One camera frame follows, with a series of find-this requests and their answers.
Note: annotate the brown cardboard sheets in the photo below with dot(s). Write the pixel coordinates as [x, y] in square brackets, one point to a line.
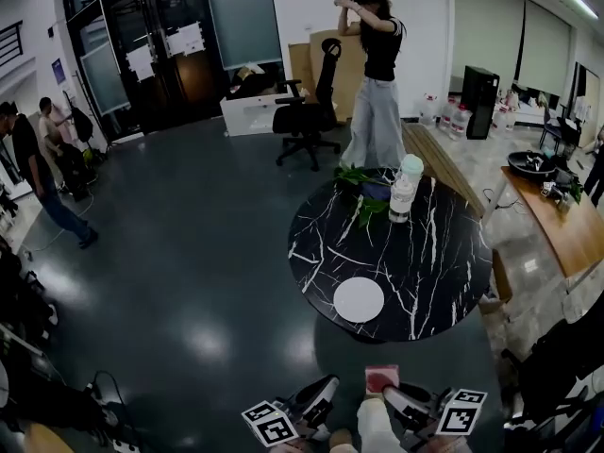
[302, 64]

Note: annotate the white low cabinet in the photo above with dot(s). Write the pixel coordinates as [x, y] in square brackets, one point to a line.
[247, 113]

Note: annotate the pink piece of meat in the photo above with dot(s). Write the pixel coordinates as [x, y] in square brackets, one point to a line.
[381, 378]

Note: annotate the black office chair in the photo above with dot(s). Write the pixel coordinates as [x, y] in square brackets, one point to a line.
[307, 118]

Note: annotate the brown wooden desk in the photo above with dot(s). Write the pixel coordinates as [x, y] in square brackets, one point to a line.
[566, 227]

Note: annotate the blue cloth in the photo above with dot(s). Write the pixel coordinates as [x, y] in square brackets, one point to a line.
[375, 190]

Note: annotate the black marble round table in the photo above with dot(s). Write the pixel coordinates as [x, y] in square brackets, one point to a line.
[424, 272]

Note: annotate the black tower appliance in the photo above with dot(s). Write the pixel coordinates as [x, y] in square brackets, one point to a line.
[481, 102]

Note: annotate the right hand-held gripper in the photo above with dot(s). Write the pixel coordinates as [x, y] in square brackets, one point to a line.
[460, 415]

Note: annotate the large water jug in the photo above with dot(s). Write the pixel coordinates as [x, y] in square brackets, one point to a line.
[446, 116]
[428, 111]
[498, 118]
[461, 123]

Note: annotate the blue chair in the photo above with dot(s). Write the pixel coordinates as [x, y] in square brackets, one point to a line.
[561, 130]

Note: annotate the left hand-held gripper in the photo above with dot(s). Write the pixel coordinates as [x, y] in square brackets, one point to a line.
[271, 425]

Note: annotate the black framed glass doors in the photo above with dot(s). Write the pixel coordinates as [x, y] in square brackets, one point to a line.
[165, 50]

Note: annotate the open cardboard box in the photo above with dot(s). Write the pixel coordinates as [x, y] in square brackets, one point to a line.
[498, 281]

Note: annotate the cup with mint lid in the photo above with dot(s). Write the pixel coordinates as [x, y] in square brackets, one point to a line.
[411, 165]

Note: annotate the white round plate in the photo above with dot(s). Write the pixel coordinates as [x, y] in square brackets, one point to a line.
[358, 299]

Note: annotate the coat stand with black bag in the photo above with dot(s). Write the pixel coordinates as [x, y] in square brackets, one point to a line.
[84, 123]

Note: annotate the person's brown shoe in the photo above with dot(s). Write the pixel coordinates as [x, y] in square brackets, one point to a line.
[342, 442]

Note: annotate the clear plastic water bottle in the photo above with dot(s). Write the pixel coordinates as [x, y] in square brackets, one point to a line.
[401, 201]

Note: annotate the wooden slatted bench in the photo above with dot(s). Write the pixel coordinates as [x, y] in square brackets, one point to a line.
[443, 168]

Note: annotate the green leafy plant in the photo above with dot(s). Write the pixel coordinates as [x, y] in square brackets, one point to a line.
[370, 208]

